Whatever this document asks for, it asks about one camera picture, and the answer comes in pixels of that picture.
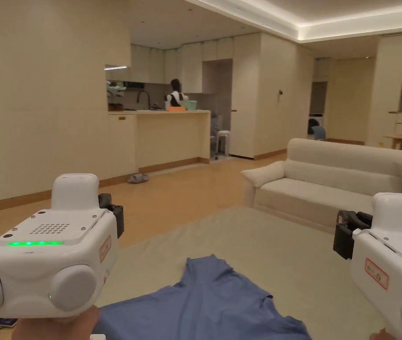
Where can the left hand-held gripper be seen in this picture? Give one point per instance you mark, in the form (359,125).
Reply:
(45,262)

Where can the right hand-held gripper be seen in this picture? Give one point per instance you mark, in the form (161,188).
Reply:
(392,279)

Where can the person's right hand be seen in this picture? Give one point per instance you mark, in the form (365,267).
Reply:
(381,335)

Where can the person's left hand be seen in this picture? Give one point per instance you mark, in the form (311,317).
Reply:
(59,327)

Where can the cream sofa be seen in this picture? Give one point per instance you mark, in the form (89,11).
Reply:
(328,180)

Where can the pair of grey slippers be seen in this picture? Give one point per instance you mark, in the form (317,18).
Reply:
(137,178)

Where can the blue shirt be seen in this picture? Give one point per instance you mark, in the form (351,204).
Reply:
(204,304)

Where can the kitchen counter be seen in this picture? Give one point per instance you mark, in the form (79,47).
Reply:
(165,138)

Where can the washing machine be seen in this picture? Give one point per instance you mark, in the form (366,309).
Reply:
(317,124)

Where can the black kitchen faucet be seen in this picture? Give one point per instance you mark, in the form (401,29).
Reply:
(143,97)

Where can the black and white humanoid robot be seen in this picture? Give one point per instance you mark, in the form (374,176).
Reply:
(176,95)

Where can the pale green basket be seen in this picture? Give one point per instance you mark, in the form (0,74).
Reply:
(190,105)

